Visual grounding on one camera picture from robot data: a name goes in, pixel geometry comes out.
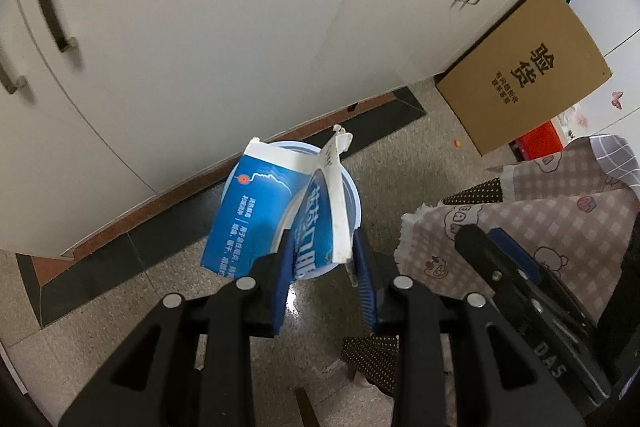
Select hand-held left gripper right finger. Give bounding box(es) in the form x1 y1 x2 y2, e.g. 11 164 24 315
351 228 585 427

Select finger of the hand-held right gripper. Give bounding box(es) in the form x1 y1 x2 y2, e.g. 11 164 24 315
487 227 563 293
455 223 540 309

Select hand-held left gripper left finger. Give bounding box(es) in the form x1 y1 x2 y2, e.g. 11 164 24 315
60 231 297 427

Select light blue plastic bin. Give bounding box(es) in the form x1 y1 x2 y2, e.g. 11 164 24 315
222 139 364 284

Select blue and white carton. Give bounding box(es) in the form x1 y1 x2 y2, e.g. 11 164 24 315
200 124 357 282

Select pink checked tablecloth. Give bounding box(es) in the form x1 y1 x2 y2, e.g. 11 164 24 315
399 136 640 308

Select red plastic stool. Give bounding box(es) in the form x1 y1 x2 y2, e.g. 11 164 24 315
514 121 567 160

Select grey plaid cloth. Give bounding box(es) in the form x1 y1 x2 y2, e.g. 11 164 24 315
587 134 640 196

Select flat brown cardboard box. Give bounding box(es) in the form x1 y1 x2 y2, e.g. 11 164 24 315
435 0 613 156

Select white cabinet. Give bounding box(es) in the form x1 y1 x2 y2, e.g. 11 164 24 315
0 0 538 260

